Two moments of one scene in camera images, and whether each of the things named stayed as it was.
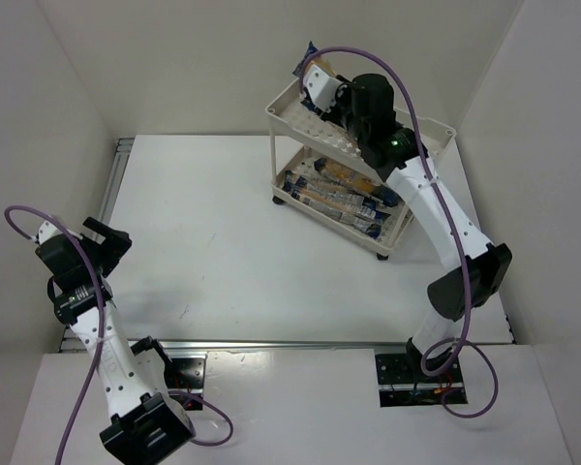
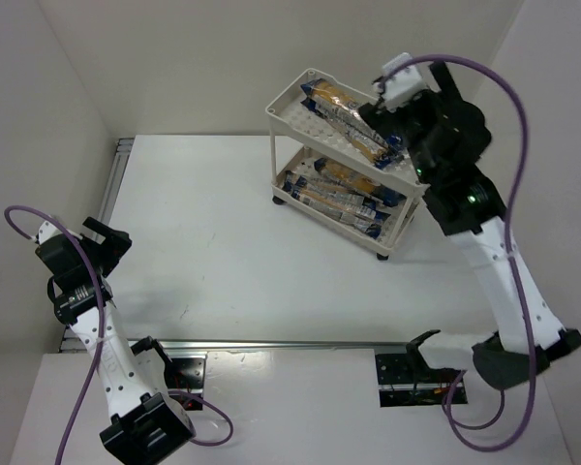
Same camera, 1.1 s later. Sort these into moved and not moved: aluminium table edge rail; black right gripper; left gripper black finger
Moved: black right gripper
Not moved: aluminium table edge rail; left gripper black finger
